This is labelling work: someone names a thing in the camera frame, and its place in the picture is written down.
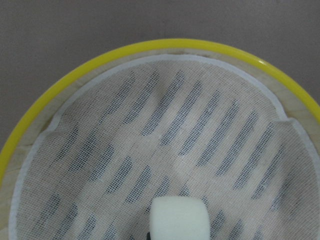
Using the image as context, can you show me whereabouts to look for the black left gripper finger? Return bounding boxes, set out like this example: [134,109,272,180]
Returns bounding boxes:
[146,232,151,240]

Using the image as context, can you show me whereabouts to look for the white steamed bun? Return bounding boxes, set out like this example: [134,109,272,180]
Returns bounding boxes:
[149,196,210,240]

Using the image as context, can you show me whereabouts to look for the yellow rimmed bamboo steamer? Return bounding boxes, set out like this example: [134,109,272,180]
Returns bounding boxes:
[0,39,320,240]

